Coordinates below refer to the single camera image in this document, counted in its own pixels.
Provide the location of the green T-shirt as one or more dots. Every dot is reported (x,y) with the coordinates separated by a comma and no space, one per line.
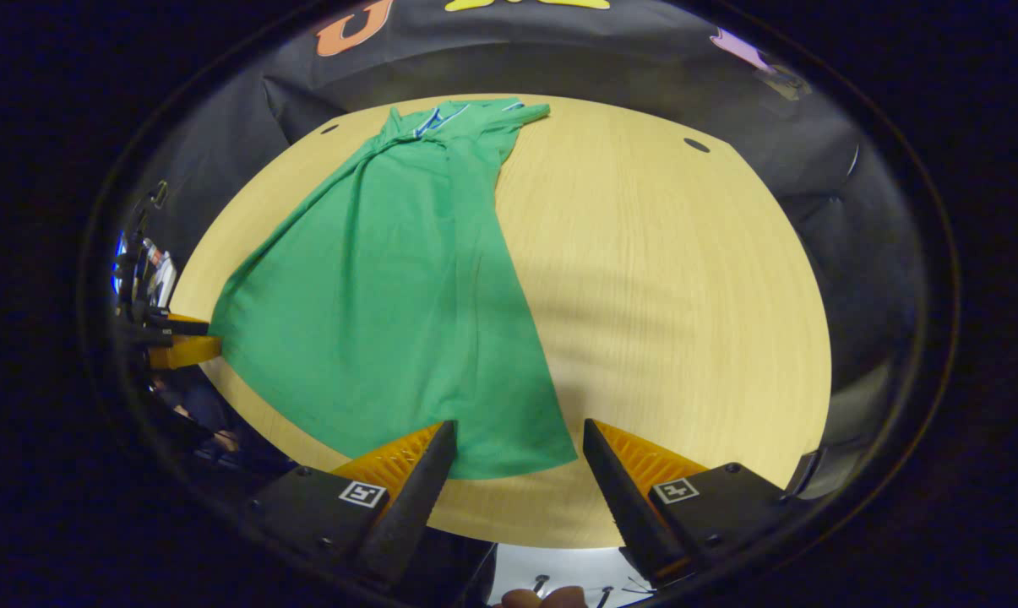
(390,295)

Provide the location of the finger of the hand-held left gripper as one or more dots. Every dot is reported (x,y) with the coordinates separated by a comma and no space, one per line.
(179,352)
(171,325)

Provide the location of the black backdrop cloth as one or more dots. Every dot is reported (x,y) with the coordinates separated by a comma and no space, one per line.
(644,67)

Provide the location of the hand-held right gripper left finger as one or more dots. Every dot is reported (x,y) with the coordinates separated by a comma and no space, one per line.
(416,507)

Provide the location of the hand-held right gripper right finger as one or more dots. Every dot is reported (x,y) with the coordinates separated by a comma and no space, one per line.
(623,498)

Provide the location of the person's dark clothing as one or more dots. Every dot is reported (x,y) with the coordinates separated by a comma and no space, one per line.
(213,422)

